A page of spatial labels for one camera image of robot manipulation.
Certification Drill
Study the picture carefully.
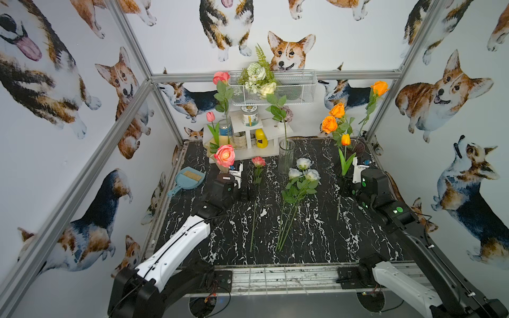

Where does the white green artificial bouquet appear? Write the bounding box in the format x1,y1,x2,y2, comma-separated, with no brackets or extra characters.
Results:
238,45,278,98

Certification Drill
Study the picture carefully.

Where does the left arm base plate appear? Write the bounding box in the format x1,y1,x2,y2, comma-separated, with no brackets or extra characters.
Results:
188,270,233,294

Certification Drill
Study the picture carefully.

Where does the white rose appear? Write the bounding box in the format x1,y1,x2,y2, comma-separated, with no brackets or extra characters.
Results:
296,158,313,171
276,168,302,252
283,169,321,247

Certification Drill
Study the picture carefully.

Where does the teal dustpan with brush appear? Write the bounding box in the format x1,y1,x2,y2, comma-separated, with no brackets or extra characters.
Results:
167,166,205,197

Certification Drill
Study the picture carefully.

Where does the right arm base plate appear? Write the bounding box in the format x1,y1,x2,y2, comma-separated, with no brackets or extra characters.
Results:
336,264,378,290

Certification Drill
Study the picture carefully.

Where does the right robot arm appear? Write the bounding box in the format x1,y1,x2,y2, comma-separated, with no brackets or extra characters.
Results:
338,168,508,317

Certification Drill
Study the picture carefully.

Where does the white wire basket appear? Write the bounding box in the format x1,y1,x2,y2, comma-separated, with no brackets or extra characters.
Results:
229,70,318,106

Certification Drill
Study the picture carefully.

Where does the orange rose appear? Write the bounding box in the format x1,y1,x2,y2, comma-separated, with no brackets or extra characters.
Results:
359,81,390,131
330,103,355,148
321,115,353,148

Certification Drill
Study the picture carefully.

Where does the white wooden shelf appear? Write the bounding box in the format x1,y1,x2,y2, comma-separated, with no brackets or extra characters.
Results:
201,111,295,162

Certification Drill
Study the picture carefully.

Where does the cream rose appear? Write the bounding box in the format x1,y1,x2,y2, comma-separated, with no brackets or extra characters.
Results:
260,82,290,150

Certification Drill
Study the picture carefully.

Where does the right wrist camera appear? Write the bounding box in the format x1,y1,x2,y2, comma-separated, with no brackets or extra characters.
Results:
353,157,370,184

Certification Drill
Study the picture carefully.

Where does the woven small jar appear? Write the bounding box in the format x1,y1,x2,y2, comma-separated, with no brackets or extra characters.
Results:
233,131,247,150

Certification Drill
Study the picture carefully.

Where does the orange tulip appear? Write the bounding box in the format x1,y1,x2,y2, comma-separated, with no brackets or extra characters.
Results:
336,133,356,221

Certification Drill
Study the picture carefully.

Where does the yellow bottle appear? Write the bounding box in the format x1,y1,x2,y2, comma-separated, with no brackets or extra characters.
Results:
255,129,269,148

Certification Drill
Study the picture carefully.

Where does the small pink potted flower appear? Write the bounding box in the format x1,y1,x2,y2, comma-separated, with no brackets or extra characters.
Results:
281,106,294,123

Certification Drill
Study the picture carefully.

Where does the clear glass cylinder vase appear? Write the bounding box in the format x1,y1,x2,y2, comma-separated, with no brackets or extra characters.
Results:
278,139,296,175

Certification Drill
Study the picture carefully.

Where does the yellow fluted vase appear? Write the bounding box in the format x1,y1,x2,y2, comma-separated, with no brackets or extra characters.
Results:
205,139,235,174

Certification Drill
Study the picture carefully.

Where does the pink tulip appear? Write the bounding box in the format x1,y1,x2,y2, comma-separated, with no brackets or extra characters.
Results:
206,111,220,154

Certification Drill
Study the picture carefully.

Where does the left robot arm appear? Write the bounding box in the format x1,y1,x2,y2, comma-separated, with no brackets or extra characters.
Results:
107,171,249,317

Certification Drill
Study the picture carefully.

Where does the pink rose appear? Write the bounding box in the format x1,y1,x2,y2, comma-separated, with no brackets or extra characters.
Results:
213,72,234,123
249,156,266,252
211,144,235,173

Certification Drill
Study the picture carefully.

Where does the purple glass vase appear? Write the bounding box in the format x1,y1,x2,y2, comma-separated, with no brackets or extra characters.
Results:
335,137,366,176

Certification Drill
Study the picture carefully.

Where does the white lidded jar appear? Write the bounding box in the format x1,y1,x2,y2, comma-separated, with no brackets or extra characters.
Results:
241,105,258,127

